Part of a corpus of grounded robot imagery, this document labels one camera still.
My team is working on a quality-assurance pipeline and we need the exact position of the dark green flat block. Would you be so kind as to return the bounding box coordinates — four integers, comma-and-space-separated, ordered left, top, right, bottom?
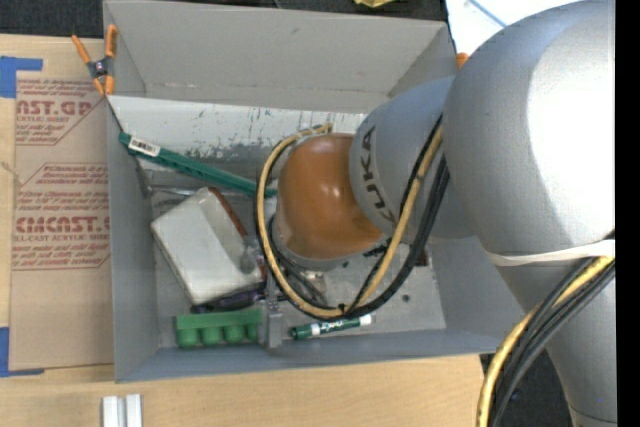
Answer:
117, 130, 279, 199

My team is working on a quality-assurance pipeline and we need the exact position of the dark purple flat thing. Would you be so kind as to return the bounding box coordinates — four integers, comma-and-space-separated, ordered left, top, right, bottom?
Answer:
190, 288, 268, 316

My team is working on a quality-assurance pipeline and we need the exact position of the green pegged toy block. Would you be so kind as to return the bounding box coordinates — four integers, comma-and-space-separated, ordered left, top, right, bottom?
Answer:
173, 306, 265, 350

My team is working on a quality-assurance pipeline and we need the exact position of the grey metal bin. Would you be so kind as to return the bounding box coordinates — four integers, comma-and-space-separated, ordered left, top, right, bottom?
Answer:
101, 0, 527, 384

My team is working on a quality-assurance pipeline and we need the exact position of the green and white marker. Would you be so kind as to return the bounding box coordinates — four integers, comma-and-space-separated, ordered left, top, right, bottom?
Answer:
288, 313, 375, 342

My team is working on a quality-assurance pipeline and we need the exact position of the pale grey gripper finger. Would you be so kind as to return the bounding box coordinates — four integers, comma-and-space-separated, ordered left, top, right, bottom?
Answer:
266, 299, 285, 349
240, 236, 258, 275

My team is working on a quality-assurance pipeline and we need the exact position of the white flat box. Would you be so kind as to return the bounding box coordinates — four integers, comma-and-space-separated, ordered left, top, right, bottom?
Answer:
149, 186, 267, 307

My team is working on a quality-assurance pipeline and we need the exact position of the brown cardboard board red print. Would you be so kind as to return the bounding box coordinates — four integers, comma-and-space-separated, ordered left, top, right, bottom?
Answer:
0, 32, 117, 379

